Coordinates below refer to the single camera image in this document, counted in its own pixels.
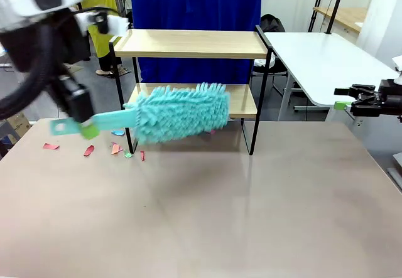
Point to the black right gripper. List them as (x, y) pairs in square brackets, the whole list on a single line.
[(391, 99)]

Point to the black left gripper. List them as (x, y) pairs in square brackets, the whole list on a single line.
[(80, 105)]

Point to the teal microfiber duster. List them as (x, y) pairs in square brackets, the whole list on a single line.
[(182, 115)]

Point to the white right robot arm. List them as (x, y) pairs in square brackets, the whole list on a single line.
[(398, 77)]

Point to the two-tier wooden metal shelf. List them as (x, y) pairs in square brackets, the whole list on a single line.
[(188, 44)]

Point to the large red paper scrap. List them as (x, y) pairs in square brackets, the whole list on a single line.
[(89, 150)]

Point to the blue paper scrap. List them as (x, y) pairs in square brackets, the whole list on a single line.
[(117, 132)]

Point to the orange paper scrap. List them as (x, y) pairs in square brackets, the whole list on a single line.
[(115, 148)]

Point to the pink-red paper scrap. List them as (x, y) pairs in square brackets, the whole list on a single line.
[(51, 146)]

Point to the green paper scrap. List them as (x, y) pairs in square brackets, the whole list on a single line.
[(127, 155)]

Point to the large white table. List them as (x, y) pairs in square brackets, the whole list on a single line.
[(314, 58)]

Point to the cardboard box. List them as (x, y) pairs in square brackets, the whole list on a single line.
[(20, 122)]

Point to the wooden top table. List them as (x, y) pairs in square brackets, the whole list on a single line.
[(345, 16)]

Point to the person with yellow apron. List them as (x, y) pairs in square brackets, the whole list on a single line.
[(100, 44)]

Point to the black chair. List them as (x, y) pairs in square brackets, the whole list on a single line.
[(279, 67)]

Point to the thick black pole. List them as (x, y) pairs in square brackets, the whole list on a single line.
[(336, 6)]

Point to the thin black tripod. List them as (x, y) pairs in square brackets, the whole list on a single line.
[(317, 6)]

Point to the white cloth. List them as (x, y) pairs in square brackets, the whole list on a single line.
[(260, 63)]

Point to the black backpack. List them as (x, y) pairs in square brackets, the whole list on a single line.
[(273, 24)]

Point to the pink paper scrap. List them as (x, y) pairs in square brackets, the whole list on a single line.
[(212, 131)]

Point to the white metal frame piece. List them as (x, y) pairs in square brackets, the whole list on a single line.
[(396, 177)]

